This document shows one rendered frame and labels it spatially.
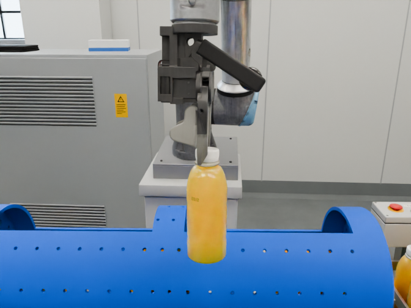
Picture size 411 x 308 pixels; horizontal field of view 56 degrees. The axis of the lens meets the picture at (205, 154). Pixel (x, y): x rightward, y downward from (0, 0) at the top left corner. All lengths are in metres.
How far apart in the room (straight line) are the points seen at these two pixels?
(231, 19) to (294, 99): 2.59
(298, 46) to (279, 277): 2.96
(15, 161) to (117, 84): 0.87
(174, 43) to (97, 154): 1.98
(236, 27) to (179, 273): 0.67
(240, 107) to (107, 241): 0.59
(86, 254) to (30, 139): 1.93
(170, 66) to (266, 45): 2.99
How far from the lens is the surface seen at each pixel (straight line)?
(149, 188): 1.20
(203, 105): 0.56
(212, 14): 0.59
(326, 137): 3.79
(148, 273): 0.78
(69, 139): 2.57
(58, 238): 0.84
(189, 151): 1.23
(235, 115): 1.18
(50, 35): 3.56
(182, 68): 0.58
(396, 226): 1.24
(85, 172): 2.61
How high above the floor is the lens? 1.62
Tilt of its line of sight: 19 degrees down
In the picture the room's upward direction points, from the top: straight up
